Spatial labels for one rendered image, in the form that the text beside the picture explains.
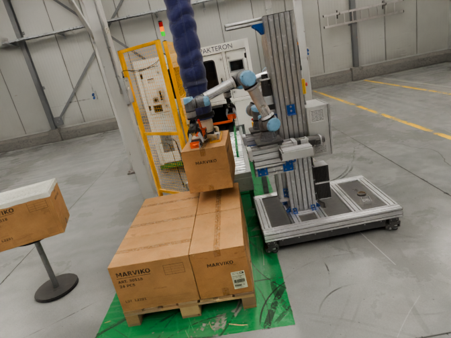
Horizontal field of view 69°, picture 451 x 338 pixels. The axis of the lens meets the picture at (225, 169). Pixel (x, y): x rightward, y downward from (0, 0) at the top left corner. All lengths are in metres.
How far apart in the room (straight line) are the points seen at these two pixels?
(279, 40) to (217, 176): 1.27
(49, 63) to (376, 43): 11.29
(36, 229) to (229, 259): 1.72
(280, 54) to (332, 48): 9.88
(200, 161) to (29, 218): 1.52
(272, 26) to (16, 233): 2.75
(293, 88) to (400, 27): 10.91
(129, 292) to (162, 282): 0.26
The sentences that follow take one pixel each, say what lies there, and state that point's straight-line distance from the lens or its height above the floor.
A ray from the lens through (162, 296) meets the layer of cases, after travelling 2.67.
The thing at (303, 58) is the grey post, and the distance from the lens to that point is 6.23.
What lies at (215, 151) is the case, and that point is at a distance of 2.89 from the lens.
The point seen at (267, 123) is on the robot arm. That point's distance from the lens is 2.68.
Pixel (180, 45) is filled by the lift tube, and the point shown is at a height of 1.94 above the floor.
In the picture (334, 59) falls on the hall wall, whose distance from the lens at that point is 12.85.
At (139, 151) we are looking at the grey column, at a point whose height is 0.88.
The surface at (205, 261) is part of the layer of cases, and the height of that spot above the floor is 0.47.
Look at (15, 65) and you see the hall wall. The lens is 13.83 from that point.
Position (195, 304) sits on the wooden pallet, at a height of 0.11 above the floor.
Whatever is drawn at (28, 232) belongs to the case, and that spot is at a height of 0.72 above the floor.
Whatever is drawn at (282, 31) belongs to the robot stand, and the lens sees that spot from 2.98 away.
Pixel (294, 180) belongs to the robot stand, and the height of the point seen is 0.56.
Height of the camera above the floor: 1.81
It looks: 19 degrees down
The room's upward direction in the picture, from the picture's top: 12 degrees counter-clockwise
